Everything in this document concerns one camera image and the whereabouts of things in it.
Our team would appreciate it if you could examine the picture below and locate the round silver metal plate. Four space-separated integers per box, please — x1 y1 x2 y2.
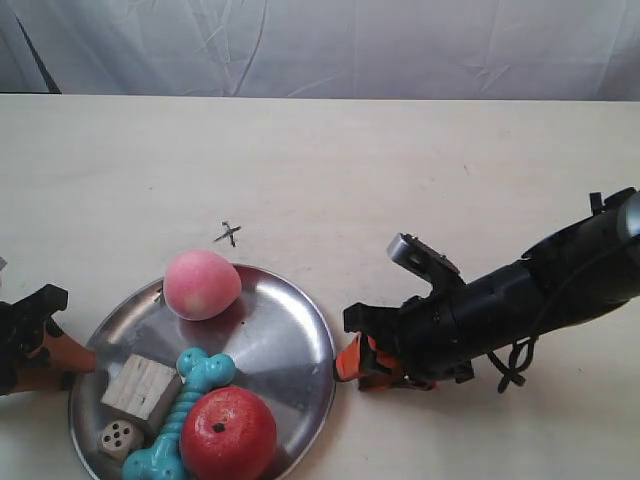
69 265 335 479

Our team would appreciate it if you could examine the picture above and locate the teal rubber bone toy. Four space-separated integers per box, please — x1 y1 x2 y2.
121 347 236 479

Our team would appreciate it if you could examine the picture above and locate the white backdrop cloth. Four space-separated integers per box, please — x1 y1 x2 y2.
1 1 639 101

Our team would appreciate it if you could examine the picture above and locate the small wooden die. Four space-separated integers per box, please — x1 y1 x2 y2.
98 419 144 466

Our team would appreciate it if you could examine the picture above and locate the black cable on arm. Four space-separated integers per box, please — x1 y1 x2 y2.
487 234 631 395

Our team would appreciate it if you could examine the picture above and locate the light wooden block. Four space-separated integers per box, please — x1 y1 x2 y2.
100 354 182 436

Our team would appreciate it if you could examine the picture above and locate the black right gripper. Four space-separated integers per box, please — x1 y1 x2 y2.
334 233 545 391

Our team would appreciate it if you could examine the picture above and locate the pink toy peach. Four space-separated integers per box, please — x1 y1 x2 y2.
163 249 242 321

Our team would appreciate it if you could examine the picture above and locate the red toy apple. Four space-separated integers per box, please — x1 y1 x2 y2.
180 386 277 479

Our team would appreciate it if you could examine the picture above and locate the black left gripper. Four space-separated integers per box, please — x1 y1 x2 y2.
1 284 96 395

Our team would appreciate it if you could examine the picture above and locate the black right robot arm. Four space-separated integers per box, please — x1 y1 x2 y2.
333 187 639 391

